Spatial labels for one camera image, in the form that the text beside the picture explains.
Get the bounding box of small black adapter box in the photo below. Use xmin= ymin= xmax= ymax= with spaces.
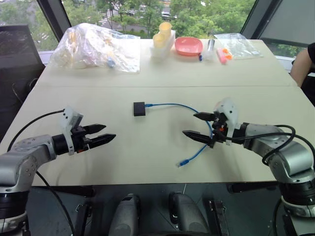
xmin=133 ymin=101 xmax=146 ymax=117

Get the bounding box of person in black clothes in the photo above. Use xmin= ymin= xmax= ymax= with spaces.
xmin=289 ymin=42 xmax=315 ymax=107

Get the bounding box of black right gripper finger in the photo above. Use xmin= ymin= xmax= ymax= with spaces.
xmin=193 ymin=112 xmax=216 ymax=121
xmin=182 ymin=130 xmax=215 ymax=146

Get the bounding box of pink and orange toy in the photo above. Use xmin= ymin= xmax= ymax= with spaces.
xmin=216 ymin=47 xmax=233 ymax=65

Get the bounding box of clear plastic cup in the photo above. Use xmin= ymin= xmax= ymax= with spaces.
xmin=203 ymin=38 xmax=216 ymax=61

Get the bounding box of black mesh chair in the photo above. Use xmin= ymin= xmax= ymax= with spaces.
xmin=0 ymin=24 xmax=47 ymax=143

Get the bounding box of clear flat plastic bag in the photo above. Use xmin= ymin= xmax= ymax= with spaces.
xmin=213 ymin=33 xmax=264 ymax=60

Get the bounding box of grey robot left leg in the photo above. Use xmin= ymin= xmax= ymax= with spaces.
xmin=113 ymin=193 xmax=141 ymax=236

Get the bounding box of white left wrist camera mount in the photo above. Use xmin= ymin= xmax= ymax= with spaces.
xmin=60 ymin=106 xmax=84 ymax=156

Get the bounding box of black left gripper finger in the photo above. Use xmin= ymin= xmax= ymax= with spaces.
xmin=85 ymin=124 xmax=107 ymax=135
xmin=88 ymin=133 xmax=117 ymax=149

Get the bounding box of pink plastic plate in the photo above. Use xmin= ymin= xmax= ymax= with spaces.
xmin=175 ymin=37 xmax=204 ymax=56

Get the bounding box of grey robot right leg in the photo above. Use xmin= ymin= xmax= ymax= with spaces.
xmin=168 ymin=191 xmax=210 ymax=234

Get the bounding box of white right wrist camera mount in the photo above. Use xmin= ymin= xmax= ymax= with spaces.
xmin=215 ymin=97 xmax=239 ymax=146

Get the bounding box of grey robot leg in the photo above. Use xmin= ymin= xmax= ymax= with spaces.
xmin=113 ymin=193 xmax=141 ymax=236
xmin=168 ymin=191 xmax=210 ymax=234

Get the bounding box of yellow plastic cup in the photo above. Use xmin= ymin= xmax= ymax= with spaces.
xmin=153 ymin=33 xmax=166 ymax=49
xmin=158 ymin=22 xmax=172 ymax=38

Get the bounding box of clear plastic bag of items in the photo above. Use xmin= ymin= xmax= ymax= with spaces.
xmin=50 ymin=23 xmax=141 ymax=74

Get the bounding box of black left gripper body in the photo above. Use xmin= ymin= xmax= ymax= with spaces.
xmin=71 ymin=125 xmax=91 ymax=153

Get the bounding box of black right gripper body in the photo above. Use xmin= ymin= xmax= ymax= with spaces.
xmin=209 ymin=111 xmax=229 ymax=148

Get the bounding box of white plastic tray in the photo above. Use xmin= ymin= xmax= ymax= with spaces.
xmin=150 ymin=29 xmax=177 ymax=59

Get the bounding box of blue Ethernet cable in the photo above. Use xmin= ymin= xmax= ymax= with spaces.
xmin=144 ymin=103 xmax=214 ymax=168

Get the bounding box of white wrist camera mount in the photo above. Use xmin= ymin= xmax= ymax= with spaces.
xmin=215 ymin=97 xmax=239 ymax=146
xmin=60 ymin=106 xmax=84 ymax=156

